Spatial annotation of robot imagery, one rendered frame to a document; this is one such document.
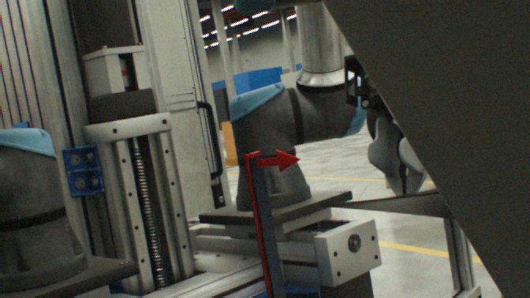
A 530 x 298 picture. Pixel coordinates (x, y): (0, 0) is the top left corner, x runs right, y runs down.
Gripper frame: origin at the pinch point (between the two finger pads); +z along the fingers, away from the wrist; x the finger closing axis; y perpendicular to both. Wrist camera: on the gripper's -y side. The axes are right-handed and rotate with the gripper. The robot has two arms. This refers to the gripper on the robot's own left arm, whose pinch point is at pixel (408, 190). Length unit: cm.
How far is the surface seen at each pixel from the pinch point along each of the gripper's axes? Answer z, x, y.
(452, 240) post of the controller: 3.8, -15.5, -46.8
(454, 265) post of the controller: 8, -16, -48
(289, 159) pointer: -2.9, -8.8, 9.5
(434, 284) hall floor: 21, -142, -311
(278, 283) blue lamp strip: 10.1, -13.5, 5.3
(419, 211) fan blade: 2.1, -0.5, -3.5
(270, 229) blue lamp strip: 4.2, -13.5, 6.7
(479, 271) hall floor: 13, -123, -336
